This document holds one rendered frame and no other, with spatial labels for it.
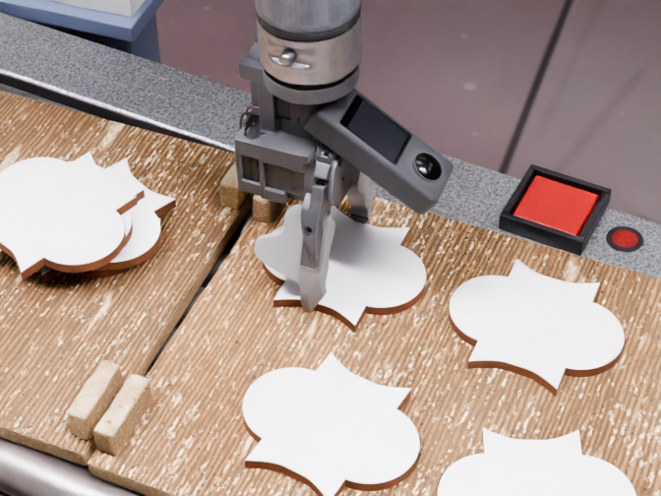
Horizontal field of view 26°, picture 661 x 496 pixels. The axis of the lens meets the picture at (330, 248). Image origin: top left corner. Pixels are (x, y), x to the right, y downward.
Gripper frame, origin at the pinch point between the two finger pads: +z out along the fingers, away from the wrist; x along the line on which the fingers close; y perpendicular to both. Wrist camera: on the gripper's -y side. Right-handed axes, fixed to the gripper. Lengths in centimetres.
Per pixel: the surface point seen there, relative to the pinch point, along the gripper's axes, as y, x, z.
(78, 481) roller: 10.2, 26.2, 2.3
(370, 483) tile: -10.4, 19.7, 0.3
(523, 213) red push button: -11.5, -13.3, 1.9
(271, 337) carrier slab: 2.3, 9.0, 0.9
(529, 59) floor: 25, -156, 94
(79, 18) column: 44, -30, 6
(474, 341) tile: -12.8, 3.7, 0.6
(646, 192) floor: -7, -125, 95
